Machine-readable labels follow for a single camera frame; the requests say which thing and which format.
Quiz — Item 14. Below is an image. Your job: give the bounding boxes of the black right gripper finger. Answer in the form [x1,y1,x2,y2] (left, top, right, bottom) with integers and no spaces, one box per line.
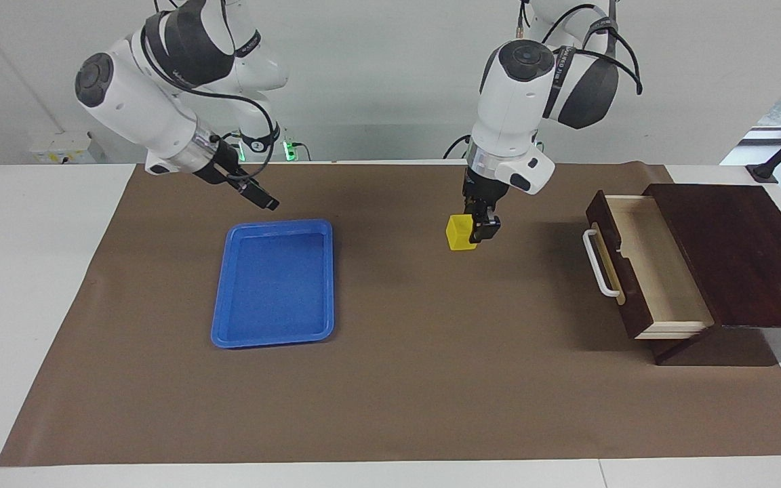
[239,179,281,211]

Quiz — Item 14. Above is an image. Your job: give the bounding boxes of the yellow cube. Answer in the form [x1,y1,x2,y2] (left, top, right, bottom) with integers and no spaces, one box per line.
[446,215,478,252]

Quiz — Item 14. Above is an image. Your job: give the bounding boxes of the wooden drawer with white handle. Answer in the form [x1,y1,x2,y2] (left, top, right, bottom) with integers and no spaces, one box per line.
[582,191,717,340]

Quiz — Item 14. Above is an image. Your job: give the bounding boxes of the blue plastic tray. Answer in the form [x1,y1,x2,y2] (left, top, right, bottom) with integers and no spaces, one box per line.
[211,218,334,350]

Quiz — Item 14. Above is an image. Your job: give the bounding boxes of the brown table mat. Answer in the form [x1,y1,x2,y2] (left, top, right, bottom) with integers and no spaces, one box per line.
[0,161,781,467]

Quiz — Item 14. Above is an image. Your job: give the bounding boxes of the white power socket box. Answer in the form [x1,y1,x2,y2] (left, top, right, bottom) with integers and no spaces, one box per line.
[30,132,110,165]

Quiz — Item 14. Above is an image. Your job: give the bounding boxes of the dark brown wooden cabinet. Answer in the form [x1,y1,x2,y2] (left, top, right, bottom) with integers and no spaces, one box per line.
[643,183,781,365]

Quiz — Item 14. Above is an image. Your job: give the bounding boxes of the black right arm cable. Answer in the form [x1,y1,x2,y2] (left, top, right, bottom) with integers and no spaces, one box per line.
[140,0,278,182]

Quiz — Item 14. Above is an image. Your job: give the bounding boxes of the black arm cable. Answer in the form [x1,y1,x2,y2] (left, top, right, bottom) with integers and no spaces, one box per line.
[516,0,644,96]
[140,0,278,182]

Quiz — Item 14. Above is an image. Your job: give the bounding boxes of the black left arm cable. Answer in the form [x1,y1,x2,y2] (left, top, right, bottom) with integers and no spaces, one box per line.
[516,0,644,96]

